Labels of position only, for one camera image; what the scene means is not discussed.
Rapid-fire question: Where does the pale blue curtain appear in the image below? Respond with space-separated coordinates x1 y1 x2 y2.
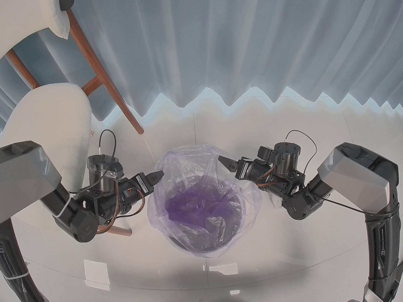
0 0 403 132

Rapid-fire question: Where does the crumpled white paper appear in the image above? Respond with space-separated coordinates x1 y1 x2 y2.
268 193 284 209

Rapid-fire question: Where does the white cushioned wooden chair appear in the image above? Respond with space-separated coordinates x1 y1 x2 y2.
0 0 145 237

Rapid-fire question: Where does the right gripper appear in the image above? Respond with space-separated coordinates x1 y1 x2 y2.
218 155 275 189

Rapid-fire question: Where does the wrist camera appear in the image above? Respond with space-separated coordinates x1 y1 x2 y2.
256 146 275 167
109 162 124 180

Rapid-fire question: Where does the purple plastic bag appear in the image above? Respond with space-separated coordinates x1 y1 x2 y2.
147 142 264 259

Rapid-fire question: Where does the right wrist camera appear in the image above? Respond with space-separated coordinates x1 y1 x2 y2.
256 146 275 167

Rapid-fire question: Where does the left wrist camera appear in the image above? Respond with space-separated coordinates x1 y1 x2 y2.
109 162 124 180

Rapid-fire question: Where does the white trash bin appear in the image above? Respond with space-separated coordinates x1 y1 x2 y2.
156 173 247 255

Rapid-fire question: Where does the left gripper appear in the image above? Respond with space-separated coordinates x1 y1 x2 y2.
124 169 165 212

